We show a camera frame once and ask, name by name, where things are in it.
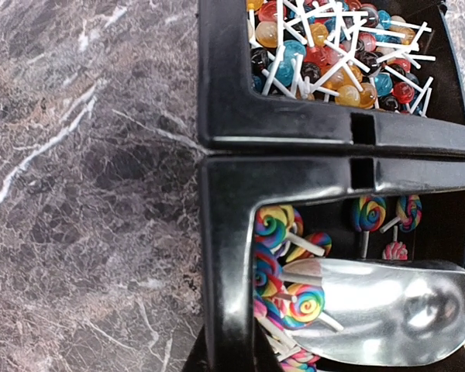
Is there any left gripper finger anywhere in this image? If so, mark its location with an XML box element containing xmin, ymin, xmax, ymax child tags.
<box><xmin>181</xmin><ymin>326</ymin><xmax>209</xmax><ymax>372</ymax></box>

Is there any metal scoop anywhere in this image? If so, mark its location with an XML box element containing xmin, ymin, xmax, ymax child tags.
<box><xmin>287</xmin><ymin>258</ymin><xmax>465</xmax><ymax>367</ymax></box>

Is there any black three-compartment candy tray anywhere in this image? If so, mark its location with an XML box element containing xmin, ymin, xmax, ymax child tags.
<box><xmin>198</xmin><ymin>1</ymin><xmax>465</xmax><ymax>371</ymax></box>

